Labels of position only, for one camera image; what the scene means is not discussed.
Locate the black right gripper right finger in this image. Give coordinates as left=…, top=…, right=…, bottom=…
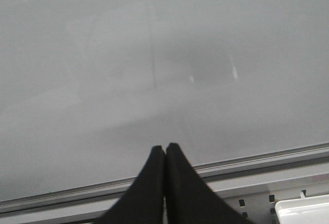
left=165, top=143, right=251, bottom=223

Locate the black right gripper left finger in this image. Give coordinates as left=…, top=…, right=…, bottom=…
left=95, top=145, right=165, bottom=224

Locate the white plastic tray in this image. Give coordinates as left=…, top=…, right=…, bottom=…
left=275, top=195, right=328, bottom=224

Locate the whiteboard with aluminium frame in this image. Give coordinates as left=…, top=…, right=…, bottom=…
left=1, top=0, right=328, bottom=200

